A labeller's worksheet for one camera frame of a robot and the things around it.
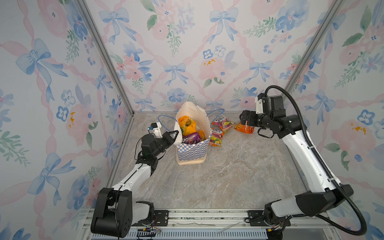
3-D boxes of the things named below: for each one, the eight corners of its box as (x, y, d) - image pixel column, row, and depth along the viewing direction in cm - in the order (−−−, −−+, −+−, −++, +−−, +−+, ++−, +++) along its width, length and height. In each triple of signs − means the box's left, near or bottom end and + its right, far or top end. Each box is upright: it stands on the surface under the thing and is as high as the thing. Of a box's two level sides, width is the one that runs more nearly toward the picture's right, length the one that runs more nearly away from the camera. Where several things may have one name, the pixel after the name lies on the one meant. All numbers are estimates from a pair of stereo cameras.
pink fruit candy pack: (212, 124, 114) (213, 120, 111) (220, 117, 119) (221, 113, 115) (225, 133, 109) (226, 129, 106) (233, 126, 114) (234, 122, 110)
